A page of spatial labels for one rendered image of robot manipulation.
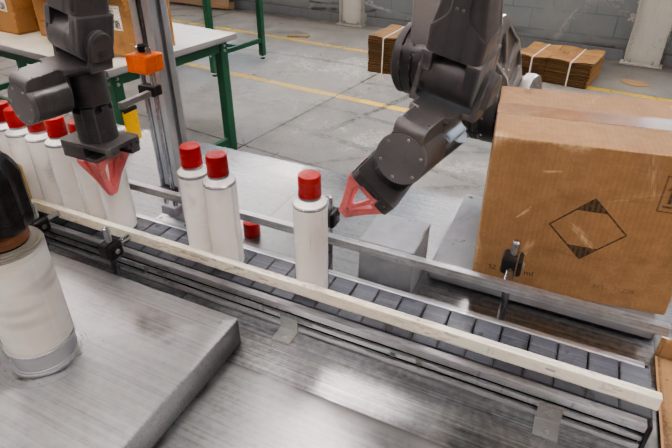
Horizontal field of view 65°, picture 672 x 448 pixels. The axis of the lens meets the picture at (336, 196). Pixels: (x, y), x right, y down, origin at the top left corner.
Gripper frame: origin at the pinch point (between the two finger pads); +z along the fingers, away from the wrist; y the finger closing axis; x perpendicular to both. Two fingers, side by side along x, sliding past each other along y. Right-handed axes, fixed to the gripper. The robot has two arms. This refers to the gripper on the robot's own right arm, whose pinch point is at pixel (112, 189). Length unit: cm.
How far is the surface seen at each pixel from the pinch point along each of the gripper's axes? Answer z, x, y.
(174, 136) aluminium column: -0.9, 19.6, -3.8
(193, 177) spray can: -2.6, 5.0, 12.8
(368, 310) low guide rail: 11.0, 2.5, 43.8
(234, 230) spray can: 5.9, 5.5, 19.2
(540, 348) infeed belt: 14, 9, 67
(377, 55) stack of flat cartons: 82, 389, -107
